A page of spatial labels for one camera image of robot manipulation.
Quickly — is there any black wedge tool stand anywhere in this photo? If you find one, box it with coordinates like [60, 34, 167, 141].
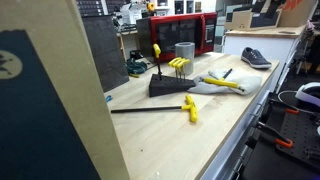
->
[149, 74, 195, 97]

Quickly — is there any grey white cloth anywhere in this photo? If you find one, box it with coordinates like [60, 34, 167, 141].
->
[189, 69, 262, 95]

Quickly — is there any black foam panel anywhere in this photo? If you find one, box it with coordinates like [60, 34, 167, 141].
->
[82, 15, 129, 92]

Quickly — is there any orange-handled clamp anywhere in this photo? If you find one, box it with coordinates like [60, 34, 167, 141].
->
[255, 121, 293, 148]

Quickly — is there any yellow T-handle key in stand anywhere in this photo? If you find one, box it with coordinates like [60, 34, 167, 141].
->
[168, 57, 184, 79]

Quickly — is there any open cardboard box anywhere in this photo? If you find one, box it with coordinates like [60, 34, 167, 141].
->
[224, 0, 318, 30]

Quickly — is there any grey sneaker shoe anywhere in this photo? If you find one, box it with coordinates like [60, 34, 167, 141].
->
[241, 47, 272, 69]

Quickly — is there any yellow T-handle key on cloth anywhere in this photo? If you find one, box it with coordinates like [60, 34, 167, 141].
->
[198, 77, 244, 91]

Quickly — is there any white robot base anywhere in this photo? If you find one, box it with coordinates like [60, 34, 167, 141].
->
[278, 82, 320, 108]

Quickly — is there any white side counter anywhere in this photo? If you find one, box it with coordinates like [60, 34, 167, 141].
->
[223, 25, 307, 93]

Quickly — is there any red black microwave oven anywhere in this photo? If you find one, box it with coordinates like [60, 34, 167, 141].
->
[136, 12, 217, 62]

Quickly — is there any grey metal cylinder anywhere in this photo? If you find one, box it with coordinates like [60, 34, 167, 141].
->
[175, 42, 195, 75]

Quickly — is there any green cable bundle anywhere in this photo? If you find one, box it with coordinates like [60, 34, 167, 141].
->
[125, 57, 148, 79]

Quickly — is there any large cardboard box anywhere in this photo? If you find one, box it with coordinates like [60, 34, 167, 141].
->
[0, 0, 129, 180]

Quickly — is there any long yellow T-handle hex key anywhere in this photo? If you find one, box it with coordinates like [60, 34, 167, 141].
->
[112, 95, 198, 123]

